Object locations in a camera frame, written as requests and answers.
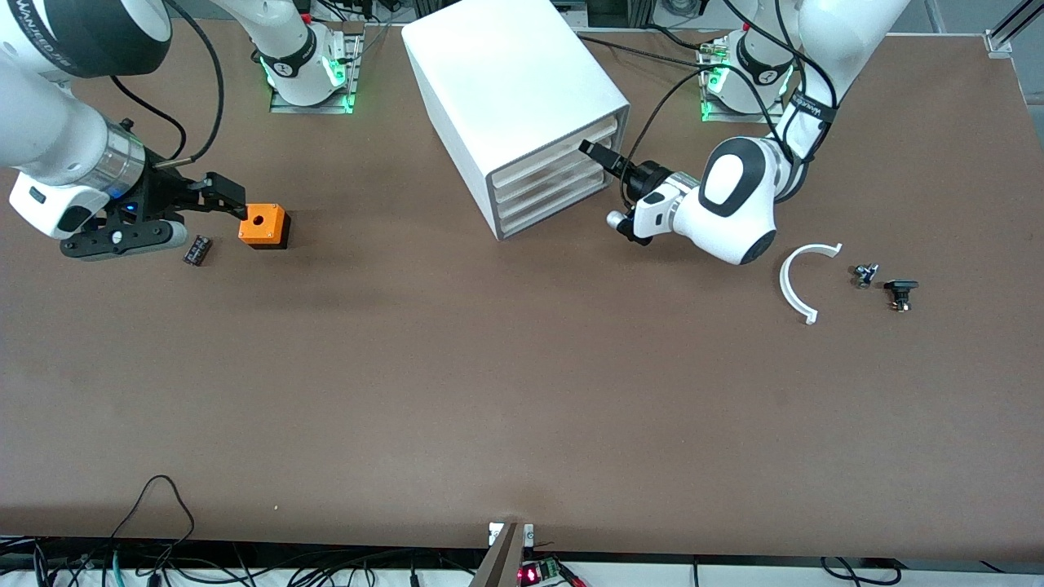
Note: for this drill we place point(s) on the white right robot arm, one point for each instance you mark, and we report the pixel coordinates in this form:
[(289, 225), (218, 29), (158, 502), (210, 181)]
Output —
[(49, 130)]

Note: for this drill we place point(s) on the black push switch component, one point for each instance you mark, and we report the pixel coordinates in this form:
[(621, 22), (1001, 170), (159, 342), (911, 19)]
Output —
[(900, 285)]

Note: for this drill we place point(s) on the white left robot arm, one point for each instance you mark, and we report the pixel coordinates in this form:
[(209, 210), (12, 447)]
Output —
[(734, 204)]

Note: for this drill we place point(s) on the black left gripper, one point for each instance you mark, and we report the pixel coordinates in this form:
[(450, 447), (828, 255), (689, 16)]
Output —
[(650, 178)]

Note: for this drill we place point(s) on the white drawer cabinet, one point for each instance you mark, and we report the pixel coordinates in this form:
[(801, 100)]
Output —
[(506, 73)]

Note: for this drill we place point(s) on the aluminium frame corner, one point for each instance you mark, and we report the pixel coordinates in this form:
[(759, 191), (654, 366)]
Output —
[(999, 41)]

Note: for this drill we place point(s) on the white plastic drawer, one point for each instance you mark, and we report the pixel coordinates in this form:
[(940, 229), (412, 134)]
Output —
[(555, 208), (555, 151), (555, 183)]

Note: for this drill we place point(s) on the small black electronic component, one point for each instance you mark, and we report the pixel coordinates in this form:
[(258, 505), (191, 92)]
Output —
[(198, 250)]

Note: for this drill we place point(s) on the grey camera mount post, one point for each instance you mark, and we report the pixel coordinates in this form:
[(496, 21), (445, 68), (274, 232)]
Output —
[(499, 562)]

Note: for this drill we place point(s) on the white semicircular clamp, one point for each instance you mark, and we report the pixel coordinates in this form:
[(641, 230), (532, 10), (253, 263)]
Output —
[(784, 284)]

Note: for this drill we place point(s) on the chrome metal fitting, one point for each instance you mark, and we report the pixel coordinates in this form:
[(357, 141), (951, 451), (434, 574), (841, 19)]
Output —
[(864, 275)]

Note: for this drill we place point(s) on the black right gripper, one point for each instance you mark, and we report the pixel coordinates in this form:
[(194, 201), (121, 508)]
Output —
[(163, 196)]

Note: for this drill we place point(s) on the circuit board with red light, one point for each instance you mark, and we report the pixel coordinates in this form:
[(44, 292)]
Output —
[(538, 572)]

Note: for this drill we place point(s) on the orange box with hole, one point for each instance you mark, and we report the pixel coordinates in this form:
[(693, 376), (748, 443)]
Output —
[(265, 224)]

